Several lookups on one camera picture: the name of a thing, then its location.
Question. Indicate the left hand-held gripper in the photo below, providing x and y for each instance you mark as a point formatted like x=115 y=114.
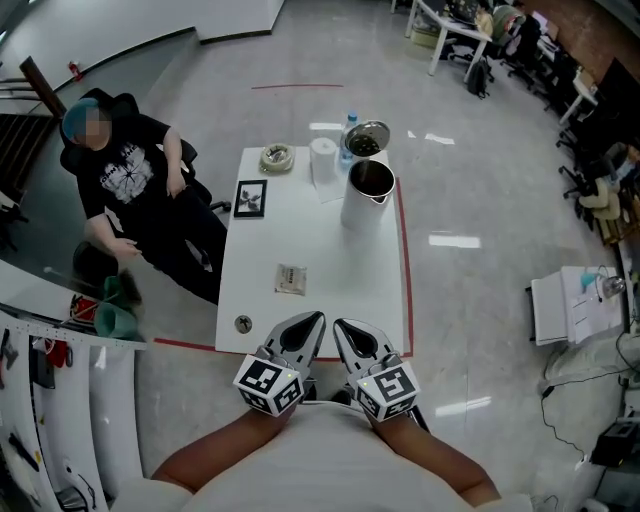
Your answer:
x=267 y=382

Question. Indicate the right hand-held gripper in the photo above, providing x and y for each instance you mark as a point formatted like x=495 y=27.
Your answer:
x=390 y=387

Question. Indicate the beige tea bag packet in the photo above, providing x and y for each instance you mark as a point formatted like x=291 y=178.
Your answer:
x=290 y=279

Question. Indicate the white electric kettle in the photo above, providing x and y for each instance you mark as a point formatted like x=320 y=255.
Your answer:
x=365 y=210

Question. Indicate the person's right forearm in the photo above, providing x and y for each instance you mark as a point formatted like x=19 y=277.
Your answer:
x=430 y=450

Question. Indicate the person's left forearm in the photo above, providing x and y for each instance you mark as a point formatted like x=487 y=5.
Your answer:
x=215 y=450

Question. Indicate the person's right shoe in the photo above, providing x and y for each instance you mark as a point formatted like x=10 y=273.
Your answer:
x=342 y=397

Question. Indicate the person's white shirt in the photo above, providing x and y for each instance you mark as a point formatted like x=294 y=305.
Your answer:
x=325 y=460

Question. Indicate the white paper towel sheet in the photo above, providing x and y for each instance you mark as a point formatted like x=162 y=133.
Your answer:
x=327 y=194

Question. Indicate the green bucket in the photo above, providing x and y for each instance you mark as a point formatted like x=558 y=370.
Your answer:
x=115 y=320

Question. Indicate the white paper towel roll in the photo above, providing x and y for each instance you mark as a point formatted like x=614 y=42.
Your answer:
x=322 y=160

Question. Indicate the beige tape roll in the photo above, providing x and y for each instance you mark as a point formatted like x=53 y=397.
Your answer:
x=277 y=159

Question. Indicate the clear water bottle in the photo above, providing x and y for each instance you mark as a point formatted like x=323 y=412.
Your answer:
x=345 y=157

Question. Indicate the white cart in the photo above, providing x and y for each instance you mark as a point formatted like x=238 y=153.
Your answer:
x=550 y=310

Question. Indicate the white shelf unit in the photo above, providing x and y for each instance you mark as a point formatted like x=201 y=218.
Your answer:
x=115 y=400

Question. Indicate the white paper sheets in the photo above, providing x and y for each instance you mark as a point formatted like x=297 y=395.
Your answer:
x=595 y=315

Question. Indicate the teal bottle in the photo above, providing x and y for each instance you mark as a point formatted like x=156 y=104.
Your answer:
x=589 y=278

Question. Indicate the red tool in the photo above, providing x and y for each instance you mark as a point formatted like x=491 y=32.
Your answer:
x=59 y=354

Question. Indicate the round brown spool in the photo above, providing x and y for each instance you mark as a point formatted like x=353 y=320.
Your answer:
x=613 y=287

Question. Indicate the black equipment box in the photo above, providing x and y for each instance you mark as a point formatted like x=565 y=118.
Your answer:
x=615 y=445

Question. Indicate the beige office chair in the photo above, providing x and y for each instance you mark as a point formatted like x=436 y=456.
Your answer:
x=605 y=195

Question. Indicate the black backpack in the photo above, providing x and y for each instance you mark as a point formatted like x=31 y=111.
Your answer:
x=480 y=77

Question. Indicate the white desk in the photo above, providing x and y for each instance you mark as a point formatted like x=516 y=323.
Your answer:
x=450 y=25

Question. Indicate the dark staircase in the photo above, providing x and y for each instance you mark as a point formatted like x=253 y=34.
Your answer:
x=30 y=130

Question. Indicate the red fire extinguisher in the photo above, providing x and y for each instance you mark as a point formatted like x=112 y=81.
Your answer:
x=75 y=71

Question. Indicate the black picture frame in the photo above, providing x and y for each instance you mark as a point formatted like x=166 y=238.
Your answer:
x=250 y=199

